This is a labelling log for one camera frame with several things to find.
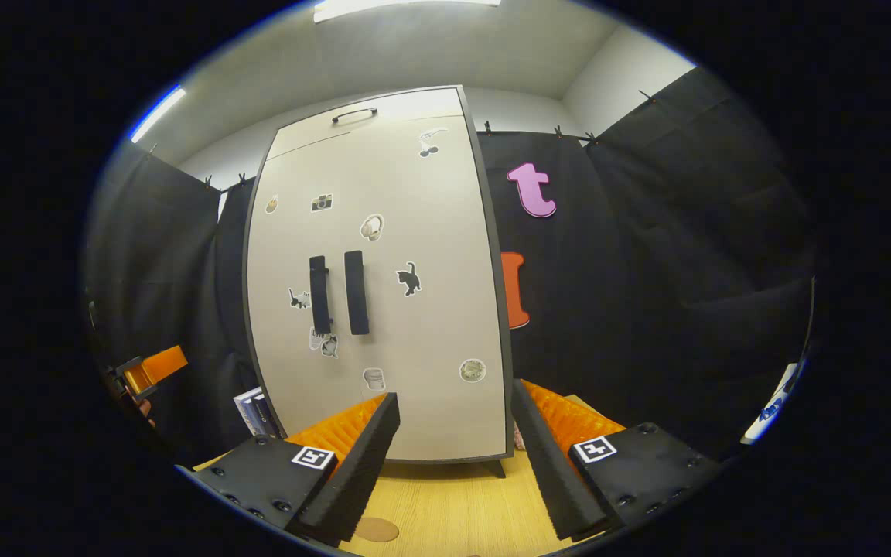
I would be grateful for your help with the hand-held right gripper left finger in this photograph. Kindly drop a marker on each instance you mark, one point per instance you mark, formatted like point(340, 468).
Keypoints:
point(353, 480)

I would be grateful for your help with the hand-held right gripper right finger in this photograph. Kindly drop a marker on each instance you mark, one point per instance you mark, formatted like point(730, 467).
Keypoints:
point(550, 472)

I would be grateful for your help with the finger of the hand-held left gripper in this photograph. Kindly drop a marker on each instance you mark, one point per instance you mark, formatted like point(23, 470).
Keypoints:
point(159, 365)

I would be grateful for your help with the white cabinet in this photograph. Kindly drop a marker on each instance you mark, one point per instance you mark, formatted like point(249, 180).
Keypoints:
point(500, 468)

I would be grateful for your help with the round brown coaster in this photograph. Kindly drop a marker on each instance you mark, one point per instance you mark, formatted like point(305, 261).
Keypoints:
point(376, 530)

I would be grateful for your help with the white book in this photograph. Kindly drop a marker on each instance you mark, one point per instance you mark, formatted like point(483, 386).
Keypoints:
point(245, 406)

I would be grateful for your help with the dark navy book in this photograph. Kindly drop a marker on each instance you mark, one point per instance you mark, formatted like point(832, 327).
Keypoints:
point(265, 419)

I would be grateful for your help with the white cabinet door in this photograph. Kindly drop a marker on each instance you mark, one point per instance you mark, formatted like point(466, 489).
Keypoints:
point(275, 271)
point(445, 309)

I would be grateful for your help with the ceiling light strip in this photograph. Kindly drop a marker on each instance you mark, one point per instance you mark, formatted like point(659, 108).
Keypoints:
point(158, 114)

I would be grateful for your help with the white cabinet drawer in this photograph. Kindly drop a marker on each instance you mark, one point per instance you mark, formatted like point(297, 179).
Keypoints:
point(414, 104)

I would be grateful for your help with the ceiling light panel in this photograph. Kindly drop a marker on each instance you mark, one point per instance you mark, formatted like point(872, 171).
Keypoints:
point(407, 8)

